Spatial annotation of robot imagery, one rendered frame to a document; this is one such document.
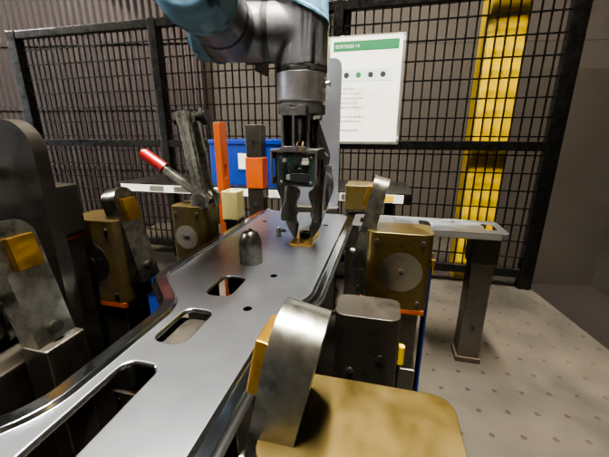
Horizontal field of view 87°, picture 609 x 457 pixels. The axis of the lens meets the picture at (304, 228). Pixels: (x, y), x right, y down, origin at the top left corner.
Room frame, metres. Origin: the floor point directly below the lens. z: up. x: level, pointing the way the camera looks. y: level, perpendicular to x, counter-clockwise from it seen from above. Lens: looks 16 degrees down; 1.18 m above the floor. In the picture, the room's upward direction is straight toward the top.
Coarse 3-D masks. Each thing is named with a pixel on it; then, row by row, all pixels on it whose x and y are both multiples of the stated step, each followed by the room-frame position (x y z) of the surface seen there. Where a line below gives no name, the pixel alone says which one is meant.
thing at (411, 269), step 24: (384, 240) 0.43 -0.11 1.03; (408, 240) 0.42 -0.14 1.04; (432, 240) 0.42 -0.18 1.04; (384, 264) 0.43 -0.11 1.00; (408, 264) 0.42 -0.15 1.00; (432, 264) 0.43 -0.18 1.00; (384, 288) 0.43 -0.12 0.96; (408, 288) 0.42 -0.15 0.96; (408, 312) 0.42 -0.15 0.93; (408, 336) 0.42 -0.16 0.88; (408, 360) 0.42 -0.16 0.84; (408, 384) 0.42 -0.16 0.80
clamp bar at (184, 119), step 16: (176, 112) 0.58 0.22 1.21; (192, 112) 0.59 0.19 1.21; (208, 112) 0.59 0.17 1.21; (192, 128) 0.60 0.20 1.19; (192, 144) 0.57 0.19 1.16; (192, 160) 0.57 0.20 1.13; (192, 176) 0.57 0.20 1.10; (208, 176) 0.60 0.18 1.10; (208, 192) 0.60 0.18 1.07; (208, 208) 0.57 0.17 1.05
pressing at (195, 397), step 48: (288, 240) 0.53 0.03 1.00; (336, 240) 0.53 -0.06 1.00; (192, 288) 0.35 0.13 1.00; (240, 288) 0.35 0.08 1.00; (288, 288) 0.35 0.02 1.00; (144, 336) 0.25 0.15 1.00; (192, 336) 0.25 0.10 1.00; (240, 336) 0.25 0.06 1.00; (96, 384) 0.20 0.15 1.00; (144, 384) 0.20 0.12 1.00; (192, 384) 0.20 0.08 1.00; (240, 384) 0.20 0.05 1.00; (0, 432) 0.15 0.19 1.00; (48, 432) 0.16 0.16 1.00; (144, 432) 0.16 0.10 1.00; (192, 432) 0.16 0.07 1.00
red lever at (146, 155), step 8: (144, 152) 0.61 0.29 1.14; (144, 160) 0.61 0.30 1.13; (152, 160) 0.60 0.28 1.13; (160, 160) 0.60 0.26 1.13; (160, 168) 0.60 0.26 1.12; (168, 168) 0.60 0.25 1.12; (168, 176) 0.60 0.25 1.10; (176, 176) 0.59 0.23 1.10; (184, 184) 0.59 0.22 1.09; (192, 192) 0.59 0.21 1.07; (208, 200) 0.58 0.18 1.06
